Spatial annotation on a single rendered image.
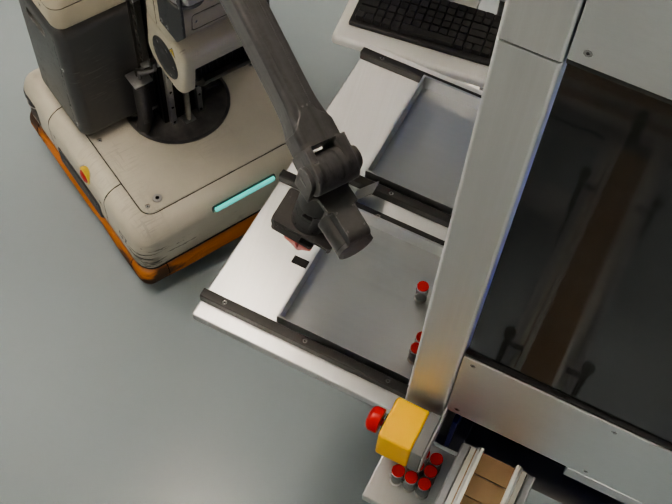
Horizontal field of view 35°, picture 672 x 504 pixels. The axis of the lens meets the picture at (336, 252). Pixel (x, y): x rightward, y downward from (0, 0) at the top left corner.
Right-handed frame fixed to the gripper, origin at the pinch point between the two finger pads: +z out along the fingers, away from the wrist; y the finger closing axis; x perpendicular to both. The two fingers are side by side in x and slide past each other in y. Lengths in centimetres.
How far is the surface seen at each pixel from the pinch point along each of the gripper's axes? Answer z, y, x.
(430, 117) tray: 17, 8, 47
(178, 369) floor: 112, -19, 9
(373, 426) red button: 1.4, 23.6, -20.1
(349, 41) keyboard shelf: 30, -16, 64
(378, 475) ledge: 13.3, 28.8, -22.4
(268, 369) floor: 108, 1, 20
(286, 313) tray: 17.9, 2.8, -3.7
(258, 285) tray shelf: 19.5, -4.0, -1.0
